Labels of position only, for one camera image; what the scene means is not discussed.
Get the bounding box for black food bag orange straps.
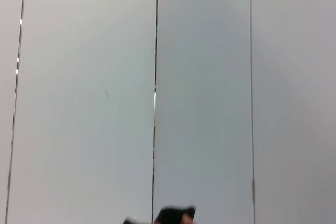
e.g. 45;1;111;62
124;205;197;224

